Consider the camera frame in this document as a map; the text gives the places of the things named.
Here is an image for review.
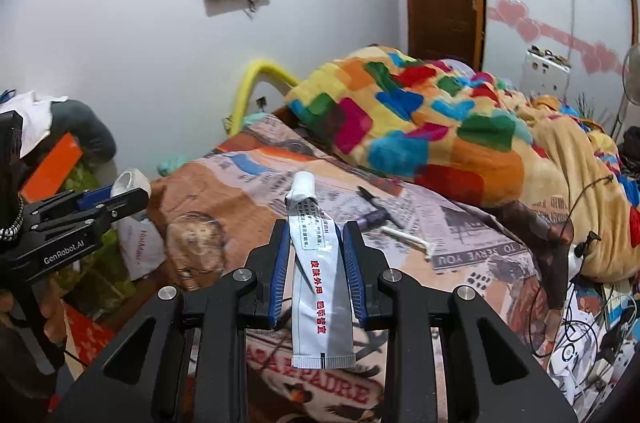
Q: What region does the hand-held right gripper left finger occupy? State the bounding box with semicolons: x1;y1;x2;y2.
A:
50;219;292;423

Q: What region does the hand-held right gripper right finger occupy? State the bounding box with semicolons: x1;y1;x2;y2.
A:
341;220;581;423

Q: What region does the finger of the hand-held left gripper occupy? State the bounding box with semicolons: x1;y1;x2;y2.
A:
22;186;115;224
30;188;152;249

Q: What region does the white tape roll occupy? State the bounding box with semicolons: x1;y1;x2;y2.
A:
110;168;152;204

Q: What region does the white ointment tube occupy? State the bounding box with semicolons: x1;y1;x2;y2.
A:
284;172;357;370

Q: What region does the white plastic bag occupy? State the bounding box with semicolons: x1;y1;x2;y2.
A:
117;212;169;280

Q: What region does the orange cardboard box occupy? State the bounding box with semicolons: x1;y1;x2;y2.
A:
20;133;84;204

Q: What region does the green leaf-print bag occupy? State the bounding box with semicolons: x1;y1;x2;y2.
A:
64;163;142;305

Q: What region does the white plastic stick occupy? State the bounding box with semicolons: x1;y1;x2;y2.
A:
380;225;432;262

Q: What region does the purple metallic tube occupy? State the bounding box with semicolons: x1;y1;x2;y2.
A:
360;208;396;227

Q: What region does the dark grey pillow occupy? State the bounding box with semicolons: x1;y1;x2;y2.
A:
50;99;117;162

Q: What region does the black pen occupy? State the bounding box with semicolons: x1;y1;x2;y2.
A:
357;186;389;204

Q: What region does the printed newspaper bed sheet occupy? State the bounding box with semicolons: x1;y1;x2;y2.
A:
150;113;617;423

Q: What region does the white cloth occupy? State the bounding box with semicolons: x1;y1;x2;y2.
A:
0;90;69;150

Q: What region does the colourful patchwork blanket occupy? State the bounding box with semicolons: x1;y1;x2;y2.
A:
284;46;640;285

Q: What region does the white box device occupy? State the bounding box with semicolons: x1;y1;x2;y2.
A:
520;44;574;90

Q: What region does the white standing fan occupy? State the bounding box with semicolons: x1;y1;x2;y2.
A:
612;46;640;140

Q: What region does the yellow padded bed rail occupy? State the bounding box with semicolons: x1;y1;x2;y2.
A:
229;59;301;137

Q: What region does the black cable on bed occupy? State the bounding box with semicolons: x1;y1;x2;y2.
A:
564;176;617;265

